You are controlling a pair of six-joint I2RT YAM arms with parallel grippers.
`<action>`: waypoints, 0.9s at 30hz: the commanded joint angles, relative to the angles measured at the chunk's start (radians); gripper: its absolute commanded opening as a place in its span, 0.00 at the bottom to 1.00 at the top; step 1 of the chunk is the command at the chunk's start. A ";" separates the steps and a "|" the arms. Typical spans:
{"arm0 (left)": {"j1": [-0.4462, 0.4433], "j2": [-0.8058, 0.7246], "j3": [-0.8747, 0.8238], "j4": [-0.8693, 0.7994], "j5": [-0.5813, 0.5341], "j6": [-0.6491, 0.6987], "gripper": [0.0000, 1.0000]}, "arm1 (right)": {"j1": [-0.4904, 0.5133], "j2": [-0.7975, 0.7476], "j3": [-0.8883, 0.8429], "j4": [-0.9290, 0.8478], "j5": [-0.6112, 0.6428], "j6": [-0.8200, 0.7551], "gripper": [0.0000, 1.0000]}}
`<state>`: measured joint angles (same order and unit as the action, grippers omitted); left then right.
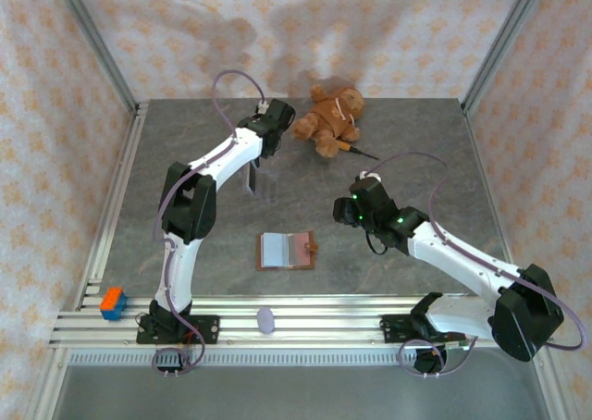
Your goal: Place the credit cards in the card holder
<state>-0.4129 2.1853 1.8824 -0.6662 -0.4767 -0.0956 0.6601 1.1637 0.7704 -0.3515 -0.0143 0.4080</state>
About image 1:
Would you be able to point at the teal magnetic stripe card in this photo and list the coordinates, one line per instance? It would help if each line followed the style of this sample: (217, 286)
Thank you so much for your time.
(253, 179)

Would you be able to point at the brown leather card holder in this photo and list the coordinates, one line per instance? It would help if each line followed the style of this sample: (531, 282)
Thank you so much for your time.
(275, 251)

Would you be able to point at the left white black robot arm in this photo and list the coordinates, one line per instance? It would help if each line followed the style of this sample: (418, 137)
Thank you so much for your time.
(189, 207)

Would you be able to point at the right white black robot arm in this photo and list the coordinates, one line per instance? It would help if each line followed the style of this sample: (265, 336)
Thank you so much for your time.
(462, 263)

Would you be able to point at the brown teddy bear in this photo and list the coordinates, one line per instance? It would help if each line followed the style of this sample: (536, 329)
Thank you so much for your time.
(335, 114)

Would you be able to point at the lavender oval pebble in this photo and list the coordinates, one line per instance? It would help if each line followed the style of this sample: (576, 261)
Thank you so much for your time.
(265, 320)

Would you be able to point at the metal vent grille strip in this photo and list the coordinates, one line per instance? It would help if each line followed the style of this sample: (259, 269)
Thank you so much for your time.
(300, 358)

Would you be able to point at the black electronics box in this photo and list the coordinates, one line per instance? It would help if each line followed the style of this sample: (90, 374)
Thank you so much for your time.
(172, 362)
(430, 360)

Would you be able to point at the orange blue toy block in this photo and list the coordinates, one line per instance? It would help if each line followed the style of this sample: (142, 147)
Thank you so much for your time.
(113, 306)

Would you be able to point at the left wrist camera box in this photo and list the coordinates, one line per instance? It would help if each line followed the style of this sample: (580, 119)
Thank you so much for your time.
(262, 107)

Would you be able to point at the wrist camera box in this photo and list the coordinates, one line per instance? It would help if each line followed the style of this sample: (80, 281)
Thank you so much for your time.
(262, 107)
(370, 176)

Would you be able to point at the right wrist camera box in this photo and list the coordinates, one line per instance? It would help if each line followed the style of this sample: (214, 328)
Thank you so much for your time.
(370, 176)

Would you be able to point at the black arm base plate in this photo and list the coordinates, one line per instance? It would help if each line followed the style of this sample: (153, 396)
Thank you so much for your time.
(210, 329)
(393, 329)

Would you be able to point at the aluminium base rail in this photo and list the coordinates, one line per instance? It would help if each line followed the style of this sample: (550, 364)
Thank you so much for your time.
(324, 332)

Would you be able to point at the aluminium side rail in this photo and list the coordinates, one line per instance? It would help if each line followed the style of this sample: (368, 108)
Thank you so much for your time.
(131, 138)
(472, 138)

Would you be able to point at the aluminium frame post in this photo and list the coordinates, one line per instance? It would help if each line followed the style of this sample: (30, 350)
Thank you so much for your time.
(96, 40)
(504, 40)

